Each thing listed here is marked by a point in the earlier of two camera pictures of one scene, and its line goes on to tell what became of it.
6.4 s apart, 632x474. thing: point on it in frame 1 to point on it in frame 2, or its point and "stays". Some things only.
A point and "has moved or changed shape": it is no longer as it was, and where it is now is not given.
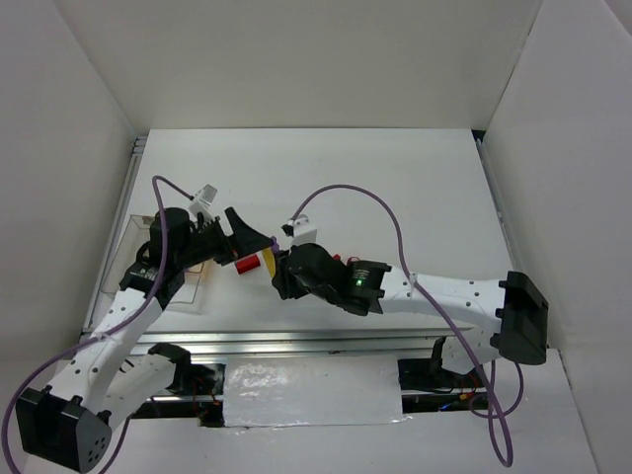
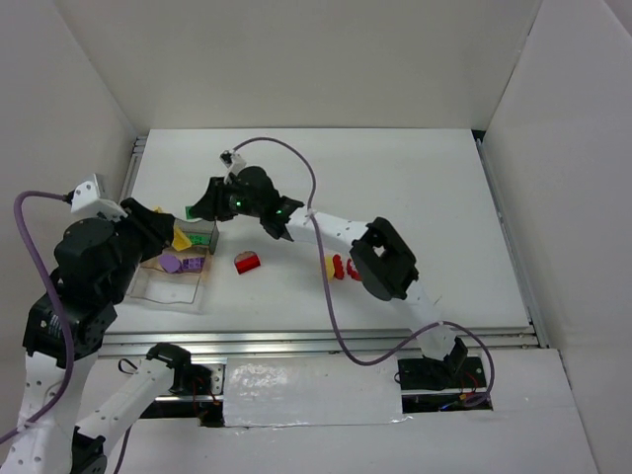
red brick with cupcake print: x=247 y=264 stays
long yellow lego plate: x=270 y=261 has moved or changed shape
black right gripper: x=282 y=276 to x=217 y=198
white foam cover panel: x=305 y=390 stays
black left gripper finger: x=245 y=240 to x=158 y=226
